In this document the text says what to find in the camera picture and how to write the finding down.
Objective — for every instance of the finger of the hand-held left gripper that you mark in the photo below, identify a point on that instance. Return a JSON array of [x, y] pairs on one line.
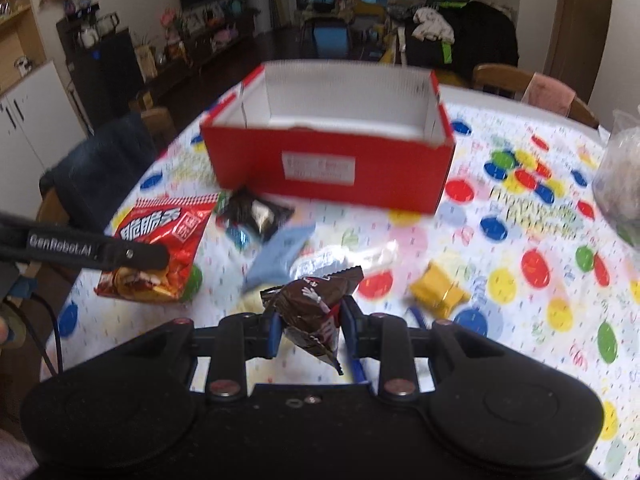
[[145, 257]]

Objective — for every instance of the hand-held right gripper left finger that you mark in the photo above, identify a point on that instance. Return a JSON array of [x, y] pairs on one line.
[[272, 334]]

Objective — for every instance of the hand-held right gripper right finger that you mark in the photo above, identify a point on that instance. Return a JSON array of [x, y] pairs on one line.
[[350, 331]]

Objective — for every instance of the red chip packet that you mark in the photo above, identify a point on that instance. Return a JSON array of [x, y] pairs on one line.
[[160, 245]]

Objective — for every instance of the cream snack packet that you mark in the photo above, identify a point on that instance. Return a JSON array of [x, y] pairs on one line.
[[250, 305]]

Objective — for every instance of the brown chocolate snack packet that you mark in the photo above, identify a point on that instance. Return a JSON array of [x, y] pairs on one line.
[[310, 310]]

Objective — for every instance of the clear white stick packet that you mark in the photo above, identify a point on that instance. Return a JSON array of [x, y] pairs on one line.
[[345, 262]]

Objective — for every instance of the light blue snack packet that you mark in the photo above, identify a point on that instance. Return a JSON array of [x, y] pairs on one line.
[[277, 257]]

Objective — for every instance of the small blue candy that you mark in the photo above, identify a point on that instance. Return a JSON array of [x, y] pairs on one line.
[[239, 237]]

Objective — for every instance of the yellow snack packet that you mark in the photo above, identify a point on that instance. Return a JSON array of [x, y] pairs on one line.
[[437, 290]]

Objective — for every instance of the dark cookie clear packet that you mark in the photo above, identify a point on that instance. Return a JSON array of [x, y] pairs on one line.
[[252, 212]]

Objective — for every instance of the white cardboard box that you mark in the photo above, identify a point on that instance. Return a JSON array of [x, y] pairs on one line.
[[330, 170]]

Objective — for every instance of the denim jacket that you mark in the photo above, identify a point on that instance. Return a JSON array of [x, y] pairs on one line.
[[100, 170]]

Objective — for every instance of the white cabinet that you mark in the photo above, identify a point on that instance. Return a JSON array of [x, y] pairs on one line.
[[35, 130]]

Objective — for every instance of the wooden chair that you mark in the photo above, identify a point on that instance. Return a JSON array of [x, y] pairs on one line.
[[160, 125], [495, 80]]

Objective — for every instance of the balloon printed tablecloth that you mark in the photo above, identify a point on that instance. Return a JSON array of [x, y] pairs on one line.
[[500, 270]]

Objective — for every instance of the black cabinet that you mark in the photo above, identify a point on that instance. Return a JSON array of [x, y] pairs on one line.
[[110, 70]]

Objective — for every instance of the dark low media console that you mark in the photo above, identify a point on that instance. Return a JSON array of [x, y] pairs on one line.
[[200, 55]]

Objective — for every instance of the wooden shelf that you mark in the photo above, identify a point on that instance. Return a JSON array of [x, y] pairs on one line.
[[17, 25]]

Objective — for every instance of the sofa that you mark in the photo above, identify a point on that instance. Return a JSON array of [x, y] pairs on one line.
[[450, 65]]

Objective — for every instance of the dark coffee table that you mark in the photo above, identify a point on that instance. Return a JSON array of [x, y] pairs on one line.
[[327, 32]]

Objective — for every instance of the clear plastic bag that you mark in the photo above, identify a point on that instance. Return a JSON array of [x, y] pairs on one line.
[[620, 185]]

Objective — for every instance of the pink cloth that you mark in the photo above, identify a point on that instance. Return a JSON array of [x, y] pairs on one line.
[[550, 94]]

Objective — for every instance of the black jacket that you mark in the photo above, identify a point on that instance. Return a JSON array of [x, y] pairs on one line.
[[487, 35]]

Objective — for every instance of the wooden door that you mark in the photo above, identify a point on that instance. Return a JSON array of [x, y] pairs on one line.
[[575, 25]]

